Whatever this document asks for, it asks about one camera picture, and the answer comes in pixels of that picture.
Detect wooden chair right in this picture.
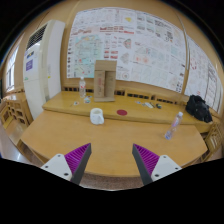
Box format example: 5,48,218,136
205,123,224,157

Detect wooden chair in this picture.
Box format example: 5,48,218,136
0,100,33,127
205,123,224,157

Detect wooden chair left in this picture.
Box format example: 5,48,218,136
0,100,33,127

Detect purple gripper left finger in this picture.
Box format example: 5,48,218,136
42,143,91,185

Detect white paper scraps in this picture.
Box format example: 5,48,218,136
135,101,154,109

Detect white standing air conditioner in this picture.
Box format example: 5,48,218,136
23,20,65,119

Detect right wall poster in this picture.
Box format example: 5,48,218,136
185,37,223,113

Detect black bag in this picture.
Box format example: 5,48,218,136
186,95,212,123

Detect brown cardboard box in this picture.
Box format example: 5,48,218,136
94,60,117,102

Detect water bottle red label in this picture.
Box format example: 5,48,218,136
79,77,86,98

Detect clear plastic water bottle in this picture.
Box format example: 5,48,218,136
165,112,183,140

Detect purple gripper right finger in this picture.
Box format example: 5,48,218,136
132,144,181,185

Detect red round coaster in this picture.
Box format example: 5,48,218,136
117,109,128,116

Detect white ceramic mug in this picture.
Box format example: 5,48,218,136
90,108,104,125

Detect large wall poster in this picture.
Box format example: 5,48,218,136
67,7,186,92

